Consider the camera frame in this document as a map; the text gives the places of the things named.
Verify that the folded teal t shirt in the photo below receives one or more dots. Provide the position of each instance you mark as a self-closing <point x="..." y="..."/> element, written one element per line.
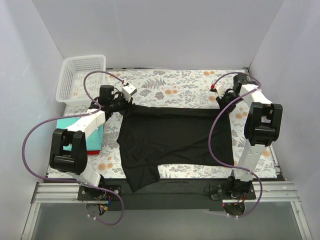
<point x="93" y="142"/>

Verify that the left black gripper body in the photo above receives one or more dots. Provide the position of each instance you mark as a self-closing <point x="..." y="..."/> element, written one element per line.
<point x="123" y="105"/>

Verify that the folded red t shirt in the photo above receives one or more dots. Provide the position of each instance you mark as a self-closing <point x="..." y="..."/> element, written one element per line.
<point x="93" y="152"/>

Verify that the floral table mat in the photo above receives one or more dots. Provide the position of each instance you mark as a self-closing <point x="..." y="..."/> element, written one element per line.
<point x="173" y="89"/>

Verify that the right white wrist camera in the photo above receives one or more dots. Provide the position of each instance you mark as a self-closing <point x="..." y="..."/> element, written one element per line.
<point x="219" y="89"/>

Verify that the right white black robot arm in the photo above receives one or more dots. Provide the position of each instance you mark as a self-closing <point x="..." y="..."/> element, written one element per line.
<point x="262" y="127"/>

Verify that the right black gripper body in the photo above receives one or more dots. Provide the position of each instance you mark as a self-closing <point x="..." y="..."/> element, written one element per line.
<point x="225" y="100"/>

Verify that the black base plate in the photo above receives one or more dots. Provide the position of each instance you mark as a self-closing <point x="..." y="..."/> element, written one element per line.
<point x="178" y="194"/>

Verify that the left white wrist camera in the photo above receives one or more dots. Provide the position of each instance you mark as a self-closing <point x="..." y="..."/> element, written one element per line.
<point x="128" y="91"/>

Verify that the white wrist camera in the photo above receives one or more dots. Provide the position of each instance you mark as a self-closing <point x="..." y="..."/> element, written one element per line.
<point x="219" y="89"/>
<point x="128" y="91"/>

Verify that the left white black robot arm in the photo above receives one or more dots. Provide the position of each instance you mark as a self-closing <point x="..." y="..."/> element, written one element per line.
<point x="68" y="153"/>

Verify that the white plastic basket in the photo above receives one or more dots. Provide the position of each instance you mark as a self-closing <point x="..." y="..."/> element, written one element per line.
<point x="70" y="87"/>

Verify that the aluminium front rail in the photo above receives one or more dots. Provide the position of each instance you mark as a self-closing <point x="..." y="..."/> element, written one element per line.
<point x="272" y="191"/>

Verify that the black t shirt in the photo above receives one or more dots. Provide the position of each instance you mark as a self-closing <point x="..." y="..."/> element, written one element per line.
<point x="153" y="136"/>

